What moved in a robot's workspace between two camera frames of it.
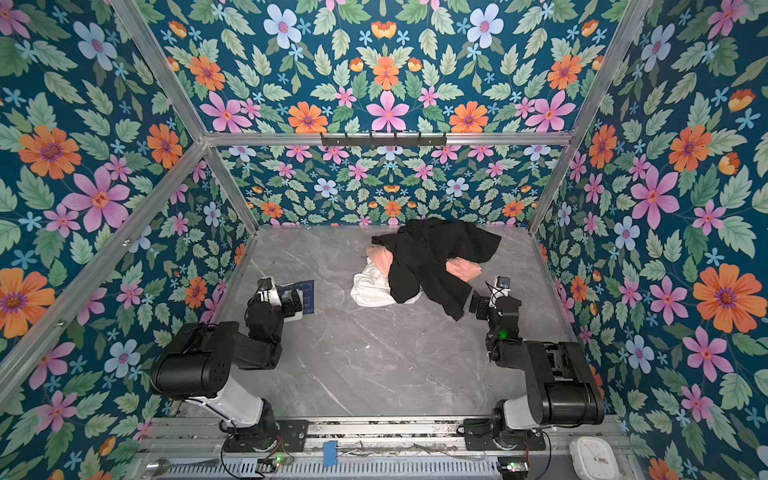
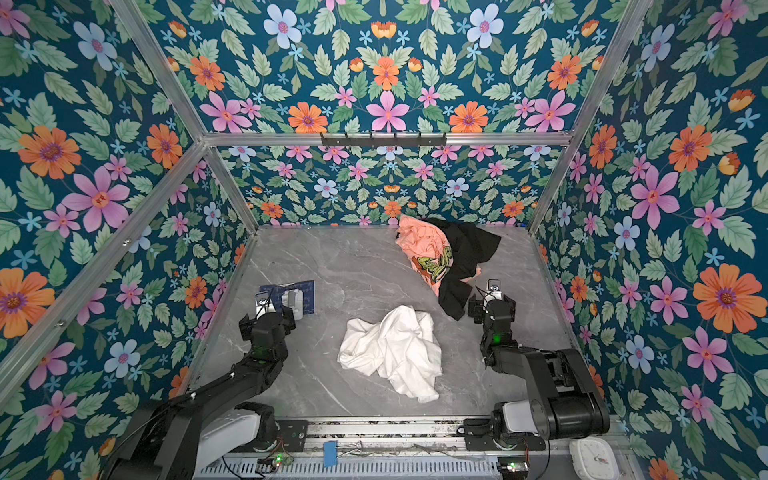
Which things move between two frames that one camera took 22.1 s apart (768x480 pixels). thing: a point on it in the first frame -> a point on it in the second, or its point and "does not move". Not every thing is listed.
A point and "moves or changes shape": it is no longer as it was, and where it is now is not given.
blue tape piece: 330,453 does not move
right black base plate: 479,436 does not move
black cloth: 421,251 moves or changes shape
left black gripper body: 291,308 -> 246,329
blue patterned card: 308,289 does not move
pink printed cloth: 463,269 -> 429,250
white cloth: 371,288 -> 402,346
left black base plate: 292,437 does not move
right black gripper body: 486,312 does not move
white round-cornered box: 593,459 does not move
